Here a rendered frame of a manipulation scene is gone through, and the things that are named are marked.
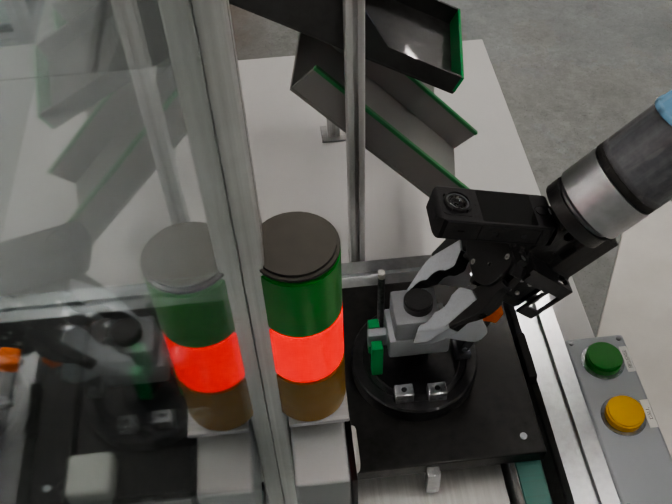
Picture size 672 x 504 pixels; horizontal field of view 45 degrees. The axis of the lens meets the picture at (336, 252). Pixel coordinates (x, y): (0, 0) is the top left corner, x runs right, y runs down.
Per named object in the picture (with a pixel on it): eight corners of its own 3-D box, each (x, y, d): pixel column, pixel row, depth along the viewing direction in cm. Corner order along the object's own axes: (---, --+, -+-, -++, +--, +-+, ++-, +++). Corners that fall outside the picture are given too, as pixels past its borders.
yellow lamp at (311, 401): (341, 355, 57) (339, 315, 54) (349, 418, 54) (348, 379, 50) (271, 363, 57) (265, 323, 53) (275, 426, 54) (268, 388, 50)
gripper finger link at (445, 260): (436, 314, 88) (502, 285, 82) (397, 296, 85) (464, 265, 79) (435, 289, 90) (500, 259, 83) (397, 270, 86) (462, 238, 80)
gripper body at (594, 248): (526, 325, 80) (628, 259, 73) (468, 297, 75) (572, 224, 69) (507, 266, 85) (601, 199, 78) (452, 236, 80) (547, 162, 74)
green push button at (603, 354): (612, 348, 93) (616, 339, 92) (623, 378, 91) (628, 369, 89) (578, 352, 93) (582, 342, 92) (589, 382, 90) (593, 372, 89)
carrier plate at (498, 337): (491, 282, 100) (493, 271, 99) (544, 460, 85) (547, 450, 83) (300, 301, 99) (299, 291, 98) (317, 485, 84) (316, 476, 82)
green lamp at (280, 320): (337, 267, 50) (335, 212, 46) (347, 333, 46) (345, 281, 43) (257, 275, 49) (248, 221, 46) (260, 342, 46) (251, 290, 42)
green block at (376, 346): (381, 365, 88) (382, 339, 84) (382, 374, 87) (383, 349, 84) (370, 366, 88) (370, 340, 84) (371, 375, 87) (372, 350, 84)
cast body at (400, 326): (441, 318, 88) (445, 278, 82) (448, 352, 85) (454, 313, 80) (364, 326, 87) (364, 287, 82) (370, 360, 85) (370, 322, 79)
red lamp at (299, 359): (339, 314, 53) (337, 268, 50) (348, 379, 50) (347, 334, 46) (264, 322, 53) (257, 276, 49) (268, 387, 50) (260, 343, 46)
